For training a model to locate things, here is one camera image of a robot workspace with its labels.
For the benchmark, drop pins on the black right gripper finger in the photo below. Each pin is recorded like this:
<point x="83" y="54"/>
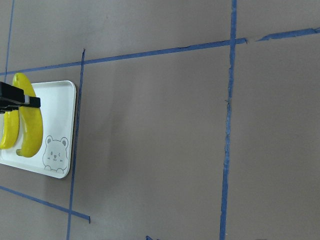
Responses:
<point x="16" y="95"/>
<point x="7" y="106"/>

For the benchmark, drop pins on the yellow banana moved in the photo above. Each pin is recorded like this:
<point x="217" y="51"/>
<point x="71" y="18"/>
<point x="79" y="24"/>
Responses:
<point x="32" y="121"/>
<point x="11" y="127"/>

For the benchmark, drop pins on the cream bear print tray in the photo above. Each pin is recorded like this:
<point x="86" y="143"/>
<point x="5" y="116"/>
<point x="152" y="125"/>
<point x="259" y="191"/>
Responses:
<point x="58" y="100"/>

